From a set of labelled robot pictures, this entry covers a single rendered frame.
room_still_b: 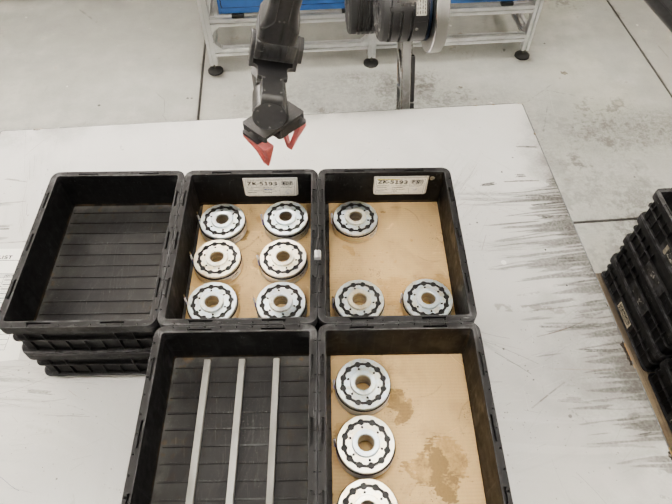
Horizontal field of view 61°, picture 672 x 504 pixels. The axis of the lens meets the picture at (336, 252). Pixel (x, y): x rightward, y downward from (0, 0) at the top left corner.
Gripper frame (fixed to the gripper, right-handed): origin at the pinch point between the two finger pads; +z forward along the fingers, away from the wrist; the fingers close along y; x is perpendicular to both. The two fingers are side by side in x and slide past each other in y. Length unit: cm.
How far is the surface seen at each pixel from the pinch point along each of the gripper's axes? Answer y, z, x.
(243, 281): -17.0, 23.1, -4.4
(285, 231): -2.8, 19.9, -2.9
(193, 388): -39.5, 23.5, -16.1
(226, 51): 92, 91, 152
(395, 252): 11.8, 23.4, -23.0
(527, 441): 2, 37, -68
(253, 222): -4.6, 23.0, 6.5
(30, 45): 31, 103, 252
